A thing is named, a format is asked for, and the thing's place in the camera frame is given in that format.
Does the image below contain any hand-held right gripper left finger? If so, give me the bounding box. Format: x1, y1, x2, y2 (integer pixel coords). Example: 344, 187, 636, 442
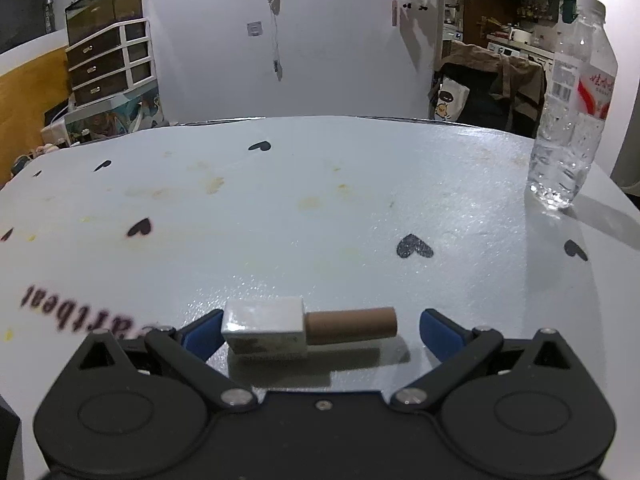
75, 309, 258, 411

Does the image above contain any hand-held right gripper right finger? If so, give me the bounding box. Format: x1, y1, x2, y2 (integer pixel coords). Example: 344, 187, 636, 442
390, 309, 576, 413

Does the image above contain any white rectangular block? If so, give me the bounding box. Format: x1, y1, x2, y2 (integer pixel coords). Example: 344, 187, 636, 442
221, 296, 307, 360

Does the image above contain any brown wooden cylinder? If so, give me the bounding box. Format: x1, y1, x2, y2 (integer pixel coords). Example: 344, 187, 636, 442
305, 306, 398, 347

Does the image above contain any black box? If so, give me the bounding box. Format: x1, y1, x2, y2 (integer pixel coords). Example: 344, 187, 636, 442
0, 394, 22, 480

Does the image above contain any heart-print table cover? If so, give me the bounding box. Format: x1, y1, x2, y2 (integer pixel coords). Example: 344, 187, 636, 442
0, 116, 640, 480

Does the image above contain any white printed tote bag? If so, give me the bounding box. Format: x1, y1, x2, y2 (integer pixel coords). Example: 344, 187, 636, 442
432, 80, 471, 122

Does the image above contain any colourful printed cabinet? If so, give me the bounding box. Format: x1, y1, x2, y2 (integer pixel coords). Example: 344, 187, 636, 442
64, 92, 166, 142

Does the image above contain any pile of soft toys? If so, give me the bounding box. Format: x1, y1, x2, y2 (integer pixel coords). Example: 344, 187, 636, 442
12, 141, 66, 173

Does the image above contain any white storage box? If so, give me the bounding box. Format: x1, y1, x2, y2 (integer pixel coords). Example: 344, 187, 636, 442
41, 120, 71, 148

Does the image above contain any clear plastic water bottle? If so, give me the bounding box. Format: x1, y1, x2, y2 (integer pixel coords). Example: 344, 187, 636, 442
526, 0, 619, 211

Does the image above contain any white drawer unit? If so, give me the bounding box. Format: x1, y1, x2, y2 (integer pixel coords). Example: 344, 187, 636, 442
65, 17, 156, 108

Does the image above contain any glass fish tank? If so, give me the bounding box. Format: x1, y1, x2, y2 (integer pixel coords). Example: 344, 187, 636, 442
64, 0, 143, 46

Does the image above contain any hanging cord ornament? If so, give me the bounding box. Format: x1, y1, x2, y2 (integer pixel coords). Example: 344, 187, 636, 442
269, 0, 285, 81

